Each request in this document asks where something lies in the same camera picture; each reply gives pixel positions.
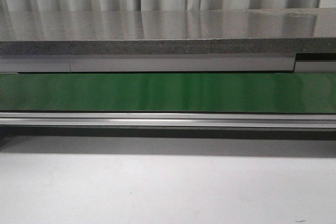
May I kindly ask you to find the green conveyor belt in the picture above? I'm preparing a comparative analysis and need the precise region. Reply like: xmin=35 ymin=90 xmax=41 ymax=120
xmin=1 ymin=73 xmax=335 ymax=114

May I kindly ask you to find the grey stone countertop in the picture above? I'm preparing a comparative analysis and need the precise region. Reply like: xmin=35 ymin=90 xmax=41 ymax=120
xmin=0 ymin=8 xmax=336 ymax=73

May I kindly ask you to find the aluminium conveyor frame rail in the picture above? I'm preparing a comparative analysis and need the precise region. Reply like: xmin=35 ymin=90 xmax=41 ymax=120
xmin=1 ymin=112 xmax=335 ymax=130

